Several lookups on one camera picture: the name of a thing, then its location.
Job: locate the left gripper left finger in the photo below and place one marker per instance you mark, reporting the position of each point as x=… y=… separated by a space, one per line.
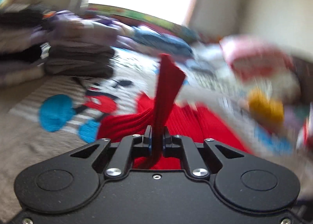
x=114 y=160

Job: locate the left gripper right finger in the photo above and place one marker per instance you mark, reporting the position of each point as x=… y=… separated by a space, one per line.
x=204 y=160

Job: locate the red knit sweater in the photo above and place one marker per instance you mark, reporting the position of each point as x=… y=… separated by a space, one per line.
x=198 y=122

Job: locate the stack of dark folded clothes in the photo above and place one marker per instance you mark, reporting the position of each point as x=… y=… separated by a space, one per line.
x=62 y=42

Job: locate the yellow knit garment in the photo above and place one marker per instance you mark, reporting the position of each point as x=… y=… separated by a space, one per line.
x=266 y=109

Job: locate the cartoon mouse bed blanket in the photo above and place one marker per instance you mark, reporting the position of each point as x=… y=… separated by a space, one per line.
x=38 y=122

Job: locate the pink floral folded quilt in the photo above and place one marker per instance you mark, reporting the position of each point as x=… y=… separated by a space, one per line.
x=249 y=57

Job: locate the blue white folded blanket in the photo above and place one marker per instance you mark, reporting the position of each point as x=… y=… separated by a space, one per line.
x=165 y=42

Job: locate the colourful alphabet foam mat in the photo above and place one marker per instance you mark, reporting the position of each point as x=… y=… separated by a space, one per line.
x=179 y=30

